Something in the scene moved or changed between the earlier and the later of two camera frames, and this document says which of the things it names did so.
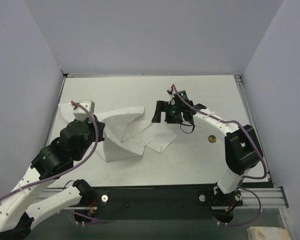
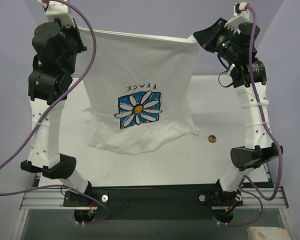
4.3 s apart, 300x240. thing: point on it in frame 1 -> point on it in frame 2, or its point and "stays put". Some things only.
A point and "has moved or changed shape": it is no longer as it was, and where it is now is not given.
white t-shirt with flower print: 126,134 has moved or changed shape
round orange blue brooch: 212,138 stays put
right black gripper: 167,114 -> 206,36
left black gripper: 98,127 -> 78,40
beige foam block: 267,233 stays put
